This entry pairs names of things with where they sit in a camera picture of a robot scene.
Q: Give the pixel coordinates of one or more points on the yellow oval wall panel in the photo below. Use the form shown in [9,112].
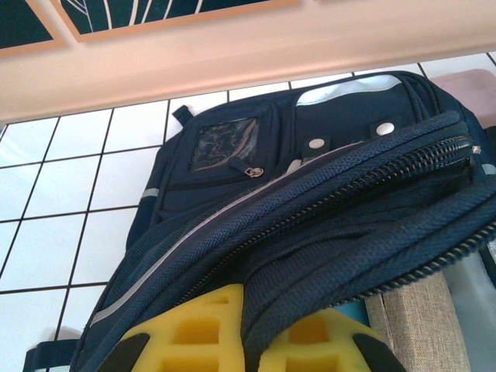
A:
[23,23]

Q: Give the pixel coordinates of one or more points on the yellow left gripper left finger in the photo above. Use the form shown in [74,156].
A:
[209,312]

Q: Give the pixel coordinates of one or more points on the navy student backpack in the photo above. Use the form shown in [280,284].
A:
[310,217]

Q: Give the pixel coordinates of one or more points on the pink pencil case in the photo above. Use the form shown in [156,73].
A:
[472,97]

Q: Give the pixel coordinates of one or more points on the leaf outline wall panel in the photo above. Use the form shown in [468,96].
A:
[174,15]

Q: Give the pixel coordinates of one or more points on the small teal notebook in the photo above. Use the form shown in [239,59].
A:
[350,312]

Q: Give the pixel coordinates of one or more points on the beige fabric pencil case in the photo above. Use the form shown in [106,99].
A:
[418,329]

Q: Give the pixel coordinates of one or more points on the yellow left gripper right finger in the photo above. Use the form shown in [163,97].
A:
[341,325]

